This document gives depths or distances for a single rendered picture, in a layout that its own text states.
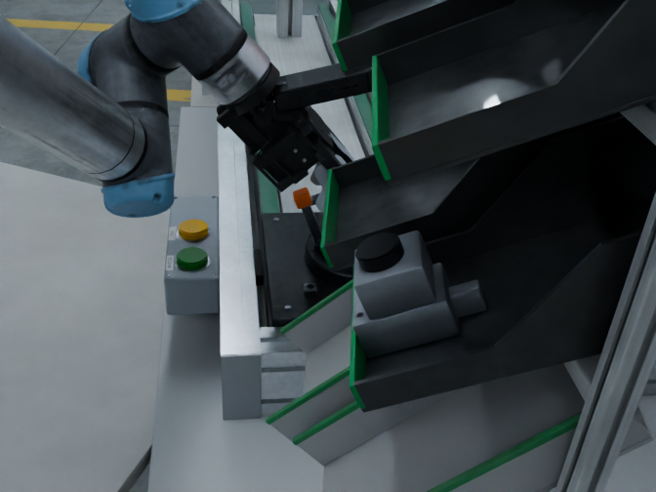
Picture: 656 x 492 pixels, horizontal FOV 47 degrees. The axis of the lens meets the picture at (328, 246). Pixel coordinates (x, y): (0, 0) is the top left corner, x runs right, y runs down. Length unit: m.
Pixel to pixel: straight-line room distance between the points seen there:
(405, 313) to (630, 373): 0.14
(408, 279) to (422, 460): 0.20
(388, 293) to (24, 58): 0.34
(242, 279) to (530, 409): 0.49
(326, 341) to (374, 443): 0.16
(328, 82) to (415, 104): 0.40
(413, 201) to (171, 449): 0.43
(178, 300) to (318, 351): 0.26
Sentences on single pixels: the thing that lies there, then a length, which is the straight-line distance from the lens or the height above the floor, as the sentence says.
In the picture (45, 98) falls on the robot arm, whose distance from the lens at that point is 0.67.
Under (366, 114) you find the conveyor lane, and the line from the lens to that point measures 1.46.
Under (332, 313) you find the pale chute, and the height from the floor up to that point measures 1.05.
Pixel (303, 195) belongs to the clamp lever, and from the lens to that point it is 0.92.
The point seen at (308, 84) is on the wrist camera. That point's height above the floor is 1.22.
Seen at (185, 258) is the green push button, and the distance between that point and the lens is 0.99.
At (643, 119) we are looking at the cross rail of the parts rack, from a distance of 0.41.
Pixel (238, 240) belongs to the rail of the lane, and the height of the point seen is 0.95.
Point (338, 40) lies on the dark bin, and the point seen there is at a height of 1.37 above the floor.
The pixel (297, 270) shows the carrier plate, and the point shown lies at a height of 0.97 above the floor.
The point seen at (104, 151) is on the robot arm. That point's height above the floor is 1.20.
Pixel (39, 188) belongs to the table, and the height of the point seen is 0.86.
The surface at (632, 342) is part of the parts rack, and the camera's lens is 0.42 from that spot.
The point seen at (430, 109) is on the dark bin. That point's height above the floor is 1.36.
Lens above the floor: 1.53
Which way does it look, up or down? 34 degrees down
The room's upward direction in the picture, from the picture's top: 4 degrees clockwise
